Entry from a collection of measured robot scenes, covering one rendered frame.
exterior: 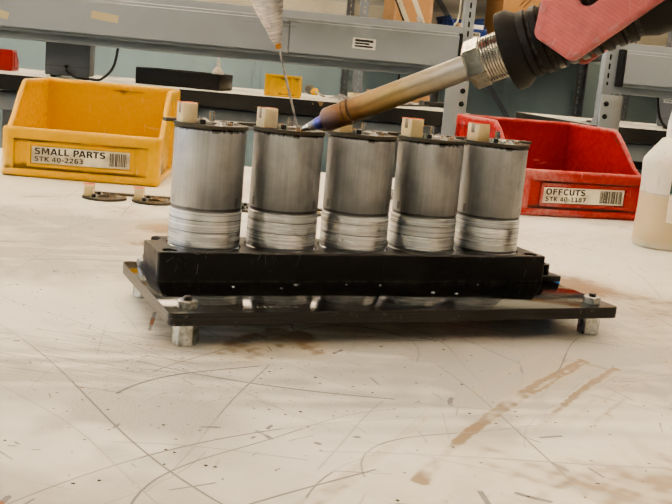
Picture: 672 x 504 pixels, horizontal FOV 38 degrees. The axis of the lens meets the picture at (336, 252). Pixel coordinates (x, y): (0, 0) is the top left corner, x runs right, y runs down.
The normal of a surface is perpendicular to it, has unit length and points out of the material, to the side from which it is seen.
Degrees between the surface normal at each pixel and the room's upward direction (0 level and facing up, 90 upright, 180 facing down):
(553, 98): 90
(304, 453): 0
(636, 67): 90
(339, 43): 90
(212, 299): 0
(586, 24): 98
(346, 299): 0
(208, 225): 90
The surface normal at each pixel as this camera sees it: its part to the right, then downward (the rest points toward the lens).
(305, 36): 0.13, 0.19
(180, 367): 0.09, -0.98
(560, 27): -0.46, 0.26
